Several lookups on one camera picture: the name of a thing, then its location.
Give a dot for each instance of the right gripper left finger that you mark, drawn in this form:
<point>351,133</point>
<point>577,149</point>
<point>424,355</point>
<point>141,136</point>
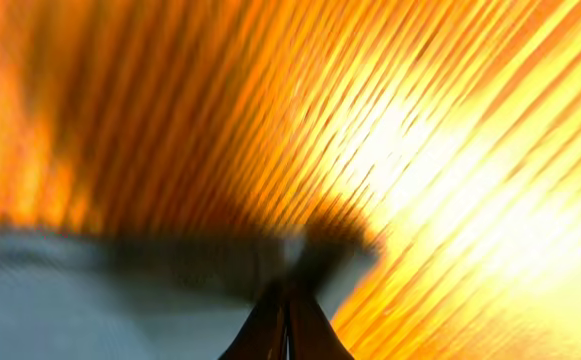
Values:
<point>263,335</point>

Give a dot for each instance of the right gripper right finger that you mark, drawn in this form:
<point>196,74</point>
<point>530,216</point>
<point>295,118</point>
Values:
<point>310,334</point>

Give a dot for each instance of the dark blue t-shirt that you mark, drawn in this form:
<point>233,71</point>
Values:
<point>182,296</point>

